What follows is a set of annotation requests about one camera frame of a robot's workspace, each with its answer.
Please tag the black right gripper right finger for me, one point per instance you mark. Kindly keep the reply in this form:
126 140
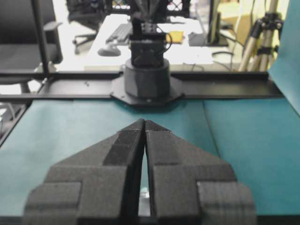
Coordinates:
190 186

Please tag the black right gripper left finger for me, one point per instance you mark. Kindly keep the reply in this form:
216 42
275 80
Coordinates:
99 185

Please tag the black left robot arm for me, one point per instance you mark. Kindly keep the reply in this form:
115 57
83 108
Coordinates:
147 70

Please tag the grey computer mouse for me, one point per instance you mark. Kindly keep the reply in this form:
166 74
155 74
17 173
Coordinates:
109 51

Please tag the white desk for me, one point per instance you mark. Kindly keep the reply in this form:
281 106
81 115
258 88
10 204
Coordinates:
179 54

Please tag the teal backdrop sheet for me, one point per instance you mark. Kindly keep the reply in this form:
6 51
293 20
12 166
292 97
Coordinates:
285 72

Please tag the black keyboard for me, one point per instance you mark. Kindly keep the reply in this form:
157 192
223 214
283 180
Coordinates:
121 34

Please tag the black office chair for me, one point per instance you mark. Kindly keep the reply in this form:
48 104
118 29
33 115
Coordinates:
18 40

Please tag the black metal frame rail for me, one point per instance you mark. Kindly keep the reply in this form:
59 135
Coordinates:
75 85

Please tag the silver camera tripod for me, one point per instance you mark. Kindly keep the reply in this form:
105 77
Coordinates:
258 53

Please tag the black vertical frame post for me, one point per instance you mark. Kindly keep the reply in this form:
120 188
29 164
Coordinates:
41 39

